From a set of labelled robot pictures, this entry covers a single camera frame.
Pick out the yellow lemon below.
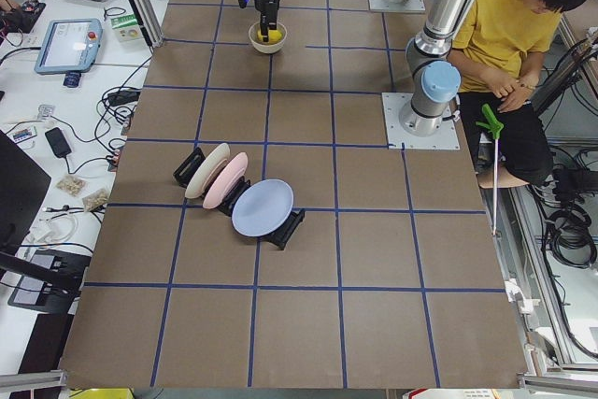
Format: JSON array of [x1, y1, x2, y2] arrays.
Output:
[[256, 29, 283, 45]]

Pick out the beige ceramic bowl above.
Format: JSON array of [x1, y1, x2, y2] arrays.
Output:
[[249, 22, 287, 54]]

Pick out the person's hands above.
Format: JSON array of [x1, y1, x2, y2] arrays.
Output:
[[496, 77, 538, 113]]

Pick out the green white carton box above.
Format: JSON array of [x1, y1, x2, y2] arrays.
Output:
[[110, 14, 143, 42]]

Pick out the cream plate in rack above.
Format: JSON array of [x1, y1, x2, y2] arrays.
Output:
[[185, 143, 230, 199]]

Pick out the black dish rack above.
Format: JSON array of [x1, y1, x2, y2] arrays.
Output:
[[173, 148, 305, 250]]

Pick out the pink plate in rack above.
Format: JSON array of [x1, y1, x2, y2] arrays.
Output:
[[202, 152, 249, 209]]

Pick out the blue plate in rack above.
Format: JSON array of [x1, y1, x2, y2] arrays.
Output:
[[232, 179, 294, 237]]

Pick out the near blue teach pendant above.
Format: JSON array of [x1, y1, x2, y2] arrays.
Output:
[[35, 18, 103, 75]]

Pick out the black phone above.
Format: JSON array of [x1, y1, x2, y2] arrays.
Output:
[[45, 127, 72, 158]]

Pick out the person in yellow shirt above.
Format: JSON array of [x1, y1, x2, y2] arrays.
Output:
[[448, 0, 586, 189]]

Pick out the green handled reacher stick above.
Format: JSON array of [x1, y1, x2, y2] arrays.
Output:
[[476, 103, 504, 236]]

